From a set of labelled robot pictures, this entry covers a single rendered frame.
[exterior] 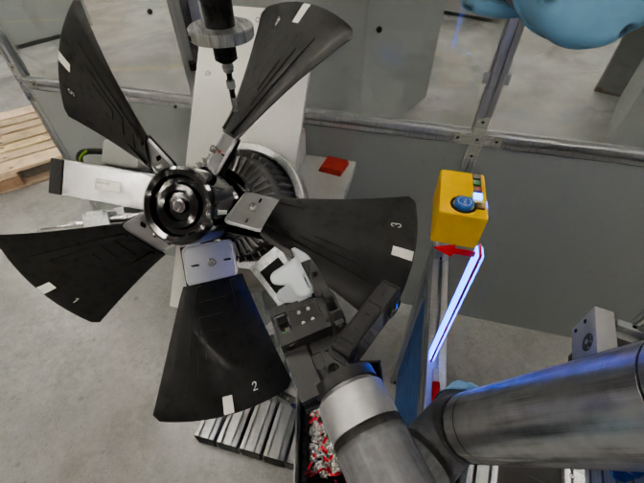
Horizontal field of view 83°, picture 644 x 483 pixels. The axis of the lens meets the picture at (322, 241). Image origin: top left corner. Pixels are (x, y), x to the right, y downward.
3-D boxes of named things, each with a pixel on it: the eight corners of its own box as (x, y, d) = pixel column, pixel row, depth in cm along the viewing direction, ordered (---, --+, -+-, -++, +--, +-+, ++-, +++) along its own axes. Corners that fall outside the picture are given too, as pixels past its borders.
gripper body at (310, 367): (264, 304, 44) (300, 399, 36) (331, 277, 45) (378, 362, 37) (277, 333, 49) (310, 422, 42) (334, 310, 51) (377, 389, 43)
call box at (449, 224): (431, 201, 94) (441, 167, 87) (471, 208, 92) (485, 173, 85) (428, 245, 83) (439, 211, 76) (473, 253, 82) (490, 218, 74)
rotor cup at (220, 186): (177, 238, 69) (128, 244, 56) (186, 160, 67) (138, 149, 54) (249, 252, 66) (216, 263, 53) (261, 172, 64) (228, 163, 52)
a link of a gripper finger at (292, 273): (258, 247, 50) (280, 302, 44) (298, 233, 51) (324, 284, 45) (263, 261, 52) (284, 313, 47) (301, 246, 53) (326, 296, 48)
